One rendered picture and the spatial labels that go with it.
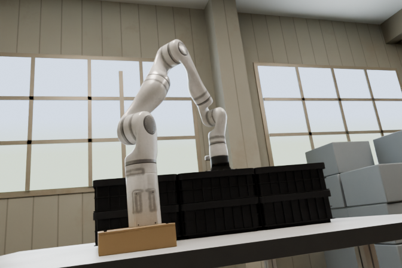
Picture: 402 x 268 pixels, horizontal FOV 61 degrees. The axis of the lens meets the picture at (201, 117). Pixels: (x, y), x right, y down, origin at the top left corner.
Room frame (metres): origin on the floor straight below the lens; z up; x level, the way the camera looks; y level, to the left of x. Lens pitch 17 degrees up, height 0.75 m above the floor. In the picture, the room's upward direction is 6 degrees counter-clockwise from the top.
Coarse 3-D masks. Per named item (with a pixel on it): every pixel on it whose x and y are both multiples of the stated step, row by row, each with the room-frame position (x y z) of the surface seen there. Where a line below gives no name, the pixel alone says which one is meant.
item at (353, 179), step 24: (336, 144) 3.12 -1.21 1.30; (360, 144) 3.21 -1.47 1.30; (384, 144) 3.10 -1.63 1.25; (336, 168) 3.13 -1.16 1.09; (360, 168) 3.19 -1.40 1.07; (384, 168) 2.68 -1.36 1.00; (336, 192) 3.17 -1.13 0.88; (360, 192) 2.89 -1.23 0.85; (384, 192) 2.67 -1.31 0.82; (336, 216) 3.26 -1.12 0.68; (360, 216) 2.96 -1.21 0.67; (336, 264) 3.38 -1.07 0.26; (384, 264) 2.83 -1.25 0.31
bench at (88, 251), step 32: (320, 224) 1.29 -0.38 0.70; (352, 224) 1.05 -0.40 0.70; (384, 224) 0.89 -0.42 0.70; (0, 256) 1.61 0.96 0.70; (32, 256) 1.25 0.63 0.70; (64, 256) 1.03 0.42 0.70; (96, 256) 0.87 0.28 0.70; (128, 256) 0.75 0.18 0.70; (160, 256) 0.72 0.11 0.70; (192, 256) 0.74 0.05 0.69; (224, 256) 0.76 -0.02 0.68; (256, 256) 0.78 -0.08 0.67; (288, 256) 0.81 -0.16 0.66
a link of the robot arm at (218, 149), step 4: (212, 144) 1.35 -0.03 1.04; (216, 144) 1.35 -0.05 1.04; (220, 144) 1.35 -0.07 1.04; (224, 144) 1.36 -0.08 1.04; (212, 148) 1.35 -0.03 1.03; (216, 148) 1.35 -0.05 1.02; (220, 148) 1.35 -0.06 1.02; (224, 148) 1.36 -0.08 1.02; (212, 152) 1.35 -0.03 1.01; (216, 152) 1.35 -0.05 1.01; (220, 152) 1.35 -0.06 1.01; (224, 152) 1.35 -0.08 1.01; (208, 156) 1.42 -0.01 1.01; (212, 156) 1.36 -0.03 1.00; (208, 160) 1.44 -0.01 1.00
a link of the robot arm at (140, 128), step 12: (132, 120) 0.95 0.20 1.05; (144, 120) 0.96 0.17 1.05; (132, 132) 0.96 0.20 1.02; (144, 132) 0.96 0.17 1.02; (156, 132) 1.01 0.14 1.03; (144, 144) 0.96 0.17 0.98; (156, 144) 1.01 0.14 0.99; (132, 156) 0.96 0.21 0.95; (144, 156) 0.96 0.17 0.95; (156, 156) 1.01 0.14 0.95
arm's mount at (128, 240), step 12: (132, 228) 0.89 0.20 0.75; (144, 228) 0.88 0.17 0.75; (156, 228) 0.89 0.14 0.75; (168, 228) 0.90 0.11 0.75; (108, 240) 0.86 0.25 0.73; (120, 240) 0.87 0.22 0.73; (132, 240) 0.88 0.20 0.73; (144, 240) 0.88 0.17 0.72; (156, 240) 0.89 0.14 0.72; (168, 240) 0.90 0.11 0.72; (108, 252) 0.86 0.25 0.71; (120, 252) 0.87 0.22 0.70
